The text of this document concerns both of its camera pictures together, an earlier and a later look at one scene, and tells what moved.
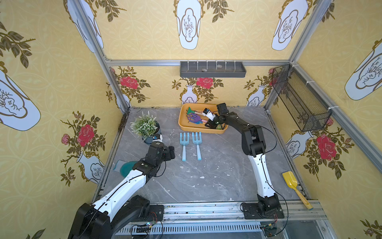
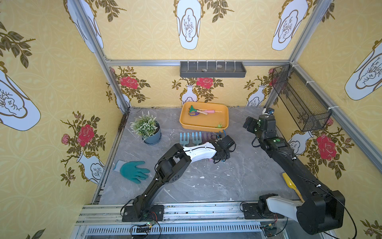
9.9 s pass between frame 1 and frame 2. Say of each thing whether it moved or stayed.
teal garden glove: stayed
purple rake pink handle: moved
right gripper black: moved
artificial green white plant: stayed
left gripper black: moved
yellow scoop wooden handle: stayed
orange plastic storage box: stayed
